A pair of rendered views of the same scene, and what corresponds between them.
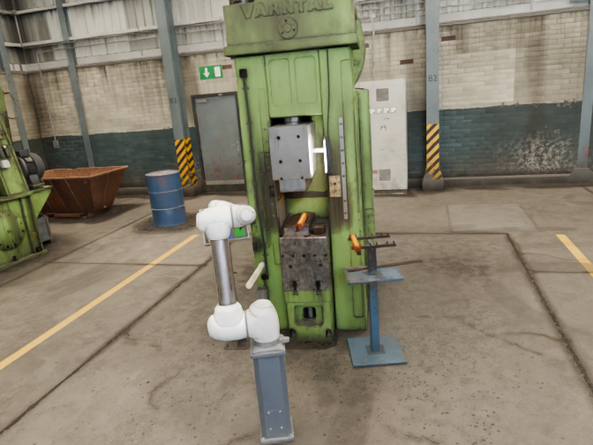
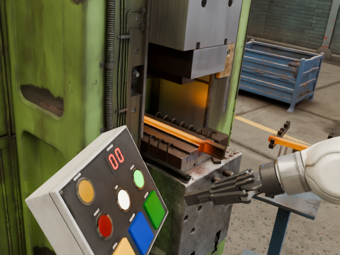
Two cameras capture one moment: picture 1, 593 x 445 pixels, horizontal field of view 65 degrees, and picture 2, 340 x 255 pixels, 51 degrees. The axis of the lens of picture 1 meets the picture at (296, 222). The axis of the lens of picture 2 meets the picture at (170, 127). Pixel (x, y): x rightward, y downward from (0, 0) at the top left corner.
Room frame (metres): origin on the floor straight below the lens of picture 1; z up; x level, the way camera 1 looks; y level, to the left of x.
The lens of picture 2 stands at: (3.03, 1.12, 1.58)
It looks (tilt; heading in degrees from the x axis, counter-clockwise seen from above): 23 degrees down; 298
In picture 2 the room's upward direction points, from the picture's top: 5 degrees clockwise
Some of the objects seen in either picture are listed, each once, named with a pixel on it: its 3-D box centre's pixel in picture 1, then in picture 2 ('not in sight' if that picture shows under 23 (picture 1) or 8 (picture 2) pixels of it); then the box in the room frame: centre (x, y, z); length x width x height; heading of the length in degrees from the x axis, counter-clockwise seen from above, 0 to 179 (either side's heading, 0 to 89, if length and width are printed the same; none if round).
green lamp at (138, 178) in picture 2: not in sight; (138, 178); (3.46, 0.46, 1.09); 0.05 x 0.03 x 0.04; 79
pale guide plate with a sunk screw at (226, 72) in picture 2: (334, 185); (225, 56); (3.57, -0.33, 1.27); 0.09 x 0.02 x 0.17; 79
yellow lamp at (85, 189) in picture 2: not in sight; (85, 191); (3.45, 0.66, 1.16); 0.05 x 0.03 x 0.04; 79
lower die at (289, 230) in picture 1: (300, 222); (156, 137); (3.70, -0.03, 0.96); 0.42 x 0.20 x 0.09; 169
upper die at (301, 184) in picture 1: (296, 180); (163, 49); (3.70, -0.03, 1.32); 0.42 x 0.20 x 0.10; 169
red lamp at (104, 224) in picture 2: not in sight; (104, 225); (3.41, 0.65, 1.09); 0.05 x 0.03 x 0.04; 79
